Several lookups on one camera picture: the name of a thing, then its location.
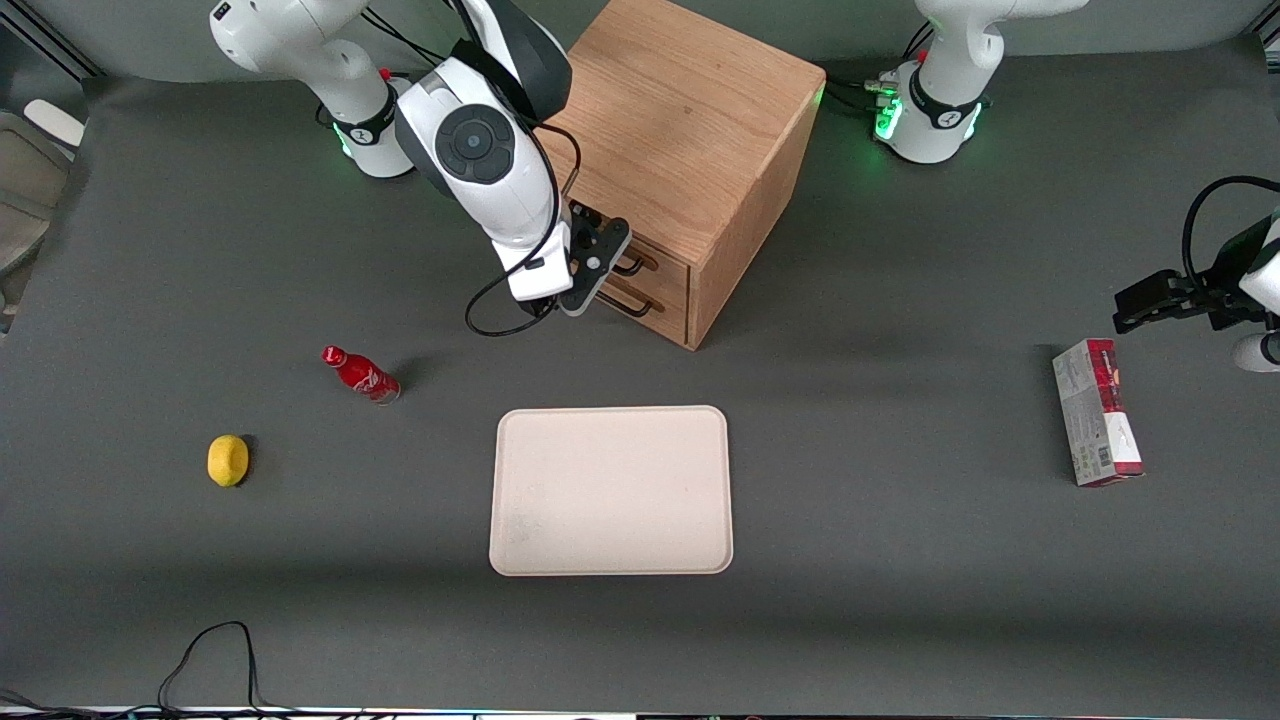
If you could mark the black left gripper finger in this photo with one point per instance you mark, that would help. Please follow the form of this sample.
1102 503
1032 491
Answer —
1150 288
1155 312

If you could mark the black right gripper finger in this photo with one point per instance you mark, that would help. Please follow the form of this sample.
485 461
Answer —
582 213
604 217

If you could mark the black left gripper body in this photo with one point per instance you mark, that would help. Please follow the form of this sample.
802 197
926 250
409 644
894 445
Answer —
1222 291

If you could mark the wooden drawer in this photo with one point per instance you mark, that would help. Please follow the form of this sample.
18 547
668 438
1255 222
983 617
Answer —
672 280
670 322

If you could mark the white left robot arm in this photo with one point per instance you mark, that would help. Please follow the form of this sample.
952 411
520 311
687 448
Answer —
945 100

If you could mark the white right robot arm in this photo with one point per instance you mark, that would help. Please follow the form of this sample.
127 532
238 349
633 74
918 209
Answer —
480 150

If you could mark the red and grey carton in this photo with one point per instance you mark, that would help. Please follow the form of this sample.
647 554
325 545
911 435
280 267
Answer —
1095 420

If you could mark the wooden oak cabinet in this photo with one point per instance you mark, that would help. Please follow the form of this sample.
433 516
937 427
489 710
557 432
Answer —
690 110

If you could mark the beige rectangular tray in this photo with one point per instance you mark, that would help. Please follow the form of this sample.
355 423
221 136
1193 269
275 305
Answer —
610 490

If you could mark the red cola bottle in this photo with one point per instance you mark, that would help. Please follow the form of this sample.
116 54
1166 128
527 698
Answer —
362 376

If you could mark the yellow lemon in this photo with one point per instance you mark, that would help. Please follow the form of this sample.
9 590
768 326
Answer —
228 461

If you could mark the grey beige chair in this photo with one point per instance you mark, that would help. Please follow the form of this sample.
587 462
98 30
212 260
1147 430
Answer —
25 190

